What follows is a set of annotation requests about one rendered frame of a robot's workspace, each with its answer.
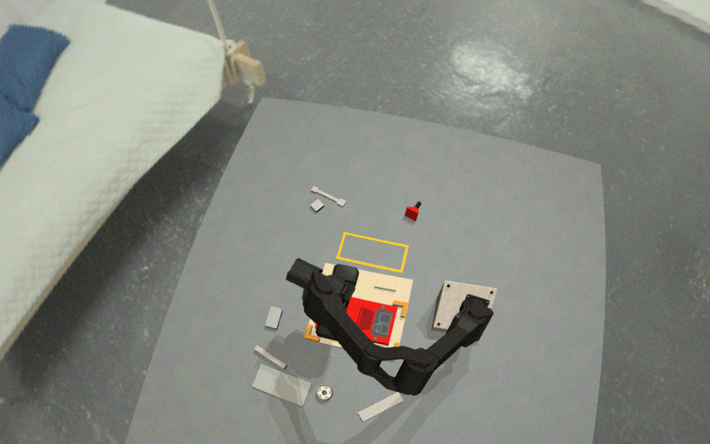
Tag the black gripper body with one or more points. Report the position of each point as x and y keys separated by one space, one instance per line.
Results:
x=349 y=274

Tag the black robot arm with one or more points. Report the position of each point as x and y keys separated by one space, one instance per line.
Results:
x=322 y=301

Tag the light grey flat rectangular panel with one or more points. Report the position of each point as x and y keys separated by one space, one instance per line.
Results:
x=282 y=385

